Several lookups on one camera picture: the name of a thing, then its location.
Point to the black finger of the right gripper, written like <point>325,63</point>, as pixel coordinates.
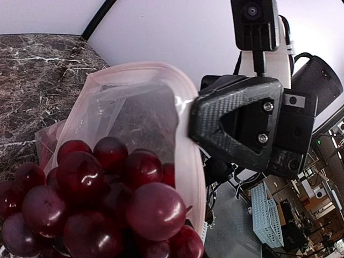
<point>235,119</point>

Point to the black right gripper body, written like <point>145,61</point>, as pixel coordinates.
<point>293,135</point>

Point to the clear zip top bag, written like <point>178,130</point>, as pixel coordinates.
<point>145,105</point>

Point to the dark red grapes bunch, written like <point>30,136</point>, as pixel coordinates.
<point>100,201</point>

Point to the light blue perforated basket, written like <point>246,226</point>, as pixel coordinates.
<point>266,222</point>

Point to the black front table rail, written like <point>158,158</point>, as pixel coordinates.
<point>216,172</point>

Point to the black right frame post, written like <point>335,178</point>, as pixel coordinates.
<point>97,18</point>

